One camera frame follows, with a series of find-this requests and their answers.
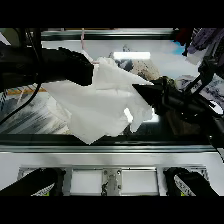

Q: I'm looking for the dark red garment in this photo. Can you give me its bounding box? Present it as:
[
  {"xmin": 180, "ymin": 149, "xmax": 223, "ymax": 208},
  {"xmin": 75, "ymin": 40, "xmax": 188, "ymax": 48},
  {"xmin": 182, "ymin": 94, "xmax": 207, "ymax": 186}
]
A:
[{"xmin": 173, "ymin": 27, "xmax": 195, "ymax": 48}]

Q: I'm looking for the white long-sleeved shirt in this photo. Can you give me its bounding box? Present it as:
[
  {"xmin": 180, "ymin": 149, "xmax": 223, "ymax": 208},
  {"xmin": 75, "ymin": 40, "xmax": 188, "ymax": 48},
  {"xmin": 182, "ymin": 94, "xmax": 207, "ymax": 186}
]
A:
[{"xmin": 41, "ymin": 56, "xmax": 156, "ymax": 146}]

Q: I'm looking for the silver frame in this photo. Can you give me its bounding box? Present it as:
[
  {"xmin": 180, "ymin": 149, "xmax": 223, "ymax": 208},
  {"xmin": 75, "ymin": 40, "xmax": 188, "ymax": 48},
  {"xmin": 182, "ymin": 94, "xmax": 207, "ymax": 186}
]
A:
[{"xmin": 0, "ymin": 28, "xmax": 224, "ymax": 197}]

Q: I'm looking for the pink clothes hanger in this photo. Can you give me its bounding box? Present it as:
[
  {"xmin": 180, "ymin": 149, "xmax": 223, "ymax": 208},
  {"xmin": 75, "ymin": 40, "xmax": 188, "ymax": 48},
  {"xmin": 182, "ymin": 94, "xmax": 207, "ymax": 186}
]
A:
[{"xmin": 79, "ymin": 27, "xmax": 101, "ymax": 66}]

